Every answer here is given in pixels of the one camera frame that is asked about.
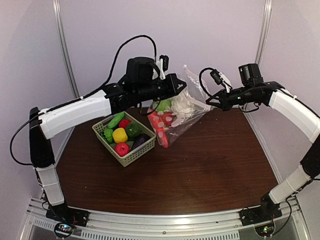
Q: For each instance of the right round circuit board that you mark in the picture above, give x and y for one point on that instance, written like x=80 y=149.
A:
x=264 y=230

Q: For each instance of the clear zip top bag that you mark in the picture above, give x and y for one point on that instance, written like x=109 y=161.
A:
x=172 y=117

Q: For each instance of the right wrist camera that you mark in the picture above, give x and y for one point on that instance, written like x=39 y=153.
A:
x=221 y=79

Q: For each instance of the dark green toy pepper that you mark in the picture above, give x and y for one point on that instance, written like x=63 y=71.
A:
x=133 y=129

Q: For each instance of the white toy cauliflower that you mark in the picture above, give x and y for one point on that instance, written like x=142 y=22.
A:
x=182 y=106

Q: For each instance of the aluminium frame post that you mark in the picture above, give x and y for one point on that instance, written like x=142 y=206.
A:
x=264 y=31
x=64 y=47

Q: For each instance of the red toy apple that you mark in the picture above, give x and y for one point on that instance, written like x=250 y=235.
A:
x=122 y=149

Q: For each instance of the dark purple toy eggplant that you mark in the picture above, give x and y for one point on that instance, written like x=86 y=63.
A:
x=140 y=140

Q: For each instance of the left round circuit board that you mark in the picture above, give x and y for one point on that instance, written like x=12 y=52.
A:
x=63 y=230

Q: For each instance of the green perforated plastic basket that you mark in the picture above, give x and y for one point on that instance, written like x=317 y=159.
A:
x=133 y=155

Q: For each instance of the green toy lime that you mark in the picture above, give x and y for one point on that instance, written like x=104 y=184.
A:
x=163 y=106

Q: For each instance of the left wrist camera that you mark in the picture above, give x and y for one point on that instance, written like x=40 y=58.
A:
x=161 y=66

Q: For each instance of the round circuit board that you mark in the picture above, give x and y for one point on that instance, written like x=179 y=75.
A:
x=264 y=230
x=63 y=230

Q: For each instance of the red orange toy carrot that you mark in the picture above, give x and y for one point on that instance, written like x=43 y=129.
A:
x=159 y=127

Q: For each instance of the yellow orange toy fruit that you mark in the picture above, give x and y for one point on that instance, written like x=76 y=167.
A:
x=119 y=135

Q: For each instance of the left aluminium frame post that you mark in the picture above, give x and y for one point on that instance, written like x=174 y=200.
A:
x=64 y=47

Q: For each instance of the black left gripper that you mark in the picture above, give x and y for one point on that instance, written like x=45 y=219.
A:
x=172 y=88

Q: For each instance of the right aluminium frame post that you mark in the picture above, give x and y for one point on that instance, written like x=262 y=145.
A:
x=264 y=31

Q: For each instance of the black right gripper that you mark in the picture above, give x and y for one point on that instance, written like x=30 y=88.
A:
x=225 y=103

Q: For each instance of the striped green toy watermelon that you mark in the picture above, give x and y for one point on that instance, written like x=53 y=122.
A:
x=108 y=135

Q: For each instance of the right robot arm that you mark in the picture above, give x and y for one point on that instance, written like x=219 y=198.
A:
x=287 y=129

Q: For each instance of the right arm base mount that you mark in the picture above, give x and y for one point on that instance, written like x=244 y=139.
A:
x=257 y=216

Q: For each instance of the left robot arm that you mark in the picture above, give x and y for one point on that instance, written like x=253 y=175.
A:
x=144 y=80

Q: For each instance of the red toy fruit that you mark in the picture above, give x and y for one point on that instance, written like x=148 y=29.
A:
x=123 y=123

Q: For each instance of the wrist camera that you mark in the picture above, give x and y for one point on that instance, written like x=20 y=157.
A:
x=221 y=79
x=161 y=66

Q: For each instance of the front aluminium rail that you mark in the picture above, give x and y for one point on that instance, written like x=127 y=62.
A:
x=221 y=225

